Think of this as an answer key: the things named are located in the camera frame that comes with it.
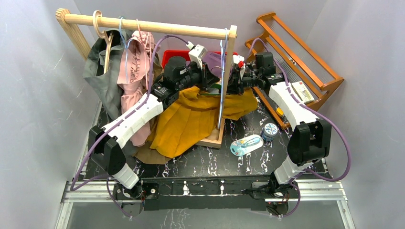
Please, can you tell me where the wooden clothes hanger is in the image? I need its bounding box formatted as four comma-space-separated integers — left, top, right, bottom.
92, 10, 114, 73

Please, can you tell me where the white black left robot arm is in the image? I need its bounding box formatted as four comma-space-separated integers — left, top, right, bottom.
89, 56, 220, 198

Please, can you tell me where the orange wooden shoe rack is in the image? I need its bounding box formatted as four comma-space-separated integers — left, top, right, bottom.
245, 12, 344, 111

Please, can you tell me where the blue patterned round tin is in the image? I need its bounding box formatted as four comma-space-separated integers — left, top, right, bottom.
260, 123, 278, 142

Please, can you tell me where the blue wire hanger left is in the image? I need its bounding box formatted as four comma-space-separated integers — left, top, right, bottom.
117, 17, 134, 86

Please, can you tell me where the small white box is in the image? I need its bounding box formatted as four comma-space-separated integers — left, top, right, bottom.
291, 81, 315, 104

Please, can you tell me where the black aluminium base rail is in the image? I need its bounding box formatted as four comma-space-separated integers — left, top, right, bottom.
56, 175, 354, 229

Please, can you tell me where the purple skirt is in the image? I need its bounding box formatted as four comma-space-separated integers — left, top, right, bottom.
202, 52, 225, 79

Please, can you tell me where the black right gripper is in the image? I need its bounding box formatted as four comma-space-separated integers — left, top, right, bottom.
218, 69, 261, 96

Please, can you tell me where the yellow object on rack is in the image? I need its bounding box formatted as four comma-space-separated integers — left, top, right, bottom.
276, 107, 285, 117

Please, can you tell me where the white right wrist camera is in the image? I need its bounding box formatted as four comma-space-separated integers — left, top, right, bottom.
233, 55, 245, 79

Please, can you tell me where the grey garment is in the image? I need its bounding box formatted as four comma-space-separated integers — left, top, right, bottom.
82, 30, 125, 121

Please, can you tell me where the wooden clothes rack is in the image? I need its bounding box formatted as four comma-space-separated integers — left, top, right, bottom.
55, 8, 237, 153

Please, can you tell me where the pink garment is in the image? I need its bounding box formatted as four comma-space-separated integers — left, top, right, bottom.
116, 30, 160, 147

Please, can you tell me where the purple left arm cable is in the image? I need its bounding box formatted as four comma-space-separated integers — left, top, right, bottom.
70, 34, 191, 219

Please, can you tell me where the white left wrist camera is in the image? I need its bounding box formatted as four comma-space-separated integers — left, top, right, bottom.
186, 41, 207, 69

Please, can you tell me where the white blister pack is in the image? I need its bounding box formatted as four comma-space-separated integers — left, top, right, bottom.
230, 135, 264, 156

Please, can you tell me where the pink wire hanger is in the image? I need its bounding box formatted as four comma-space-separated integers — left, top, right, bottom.
136, 19, 149, 90

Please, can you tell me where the brown garment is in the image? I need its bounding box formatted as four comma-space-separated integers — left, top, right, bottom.
132, 141, 171, 165

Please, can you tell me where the red plastic bin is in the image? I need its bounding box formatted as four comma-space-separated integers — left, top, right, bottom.
162, 50, 238, 69

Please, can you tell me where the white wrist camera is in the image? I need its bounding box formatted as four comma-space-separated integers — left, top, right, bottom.
186, 41, 207, 69
233, 55, 245, 79

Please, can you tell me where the light blue wire hanger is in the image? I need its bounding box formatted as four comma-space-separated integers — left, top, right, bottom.
217, 28, 229, 129

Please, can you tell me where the yellow pleated skirt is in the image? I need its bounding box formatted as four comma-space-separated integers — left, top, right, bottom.
147, 86, 259, 159

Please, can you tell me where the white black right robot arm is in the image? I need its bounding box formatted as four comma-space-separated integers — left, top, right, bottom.
227, 52, 331, 198

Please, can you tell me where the green plastic hanger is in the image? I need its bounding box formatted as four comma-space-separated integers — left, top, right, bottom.
200, 83, 222, 96

